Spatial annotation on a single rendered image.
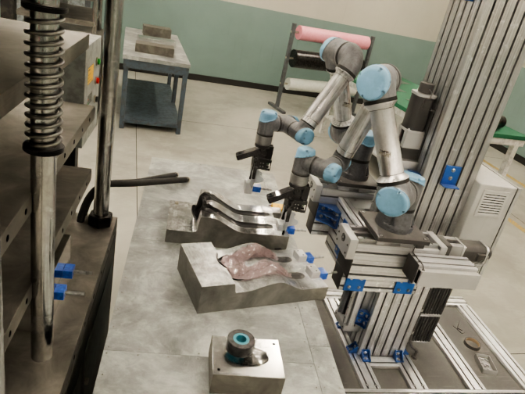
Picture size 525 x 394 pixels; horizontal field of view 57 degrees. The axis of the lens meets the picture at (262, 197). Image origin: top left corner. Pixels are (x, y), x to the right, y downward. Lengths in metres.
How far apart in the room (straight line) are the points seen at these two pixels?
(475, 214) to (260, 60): 6.64
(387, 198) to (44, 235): 1.12
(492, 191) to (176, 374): 1.49
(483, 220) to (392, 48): 7.22
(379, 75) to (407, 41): 7.74
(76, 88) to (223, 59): 6.50
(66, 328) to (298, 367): 0.71
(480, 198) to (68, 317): 1.67
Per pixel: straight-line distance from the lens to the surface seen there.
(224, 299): 1.66
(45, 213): 1.24
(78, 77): 2.00
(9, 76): 1.20
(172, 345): 1.54
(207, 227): 1.97
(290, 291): 1.76
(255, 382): 1.41
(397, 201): 1.77
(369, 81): 1.73
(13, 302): 1.31
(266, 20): 8.45
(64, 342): 1.57
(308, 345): 1.65
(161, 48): 5.64
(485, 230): 2.37
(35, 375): 1.49
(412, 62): 9.62
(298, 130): 2.10
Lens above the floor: 1.85
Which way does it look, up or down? 24 degrees down
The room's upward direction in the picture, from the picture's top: 12 degrees clockwise
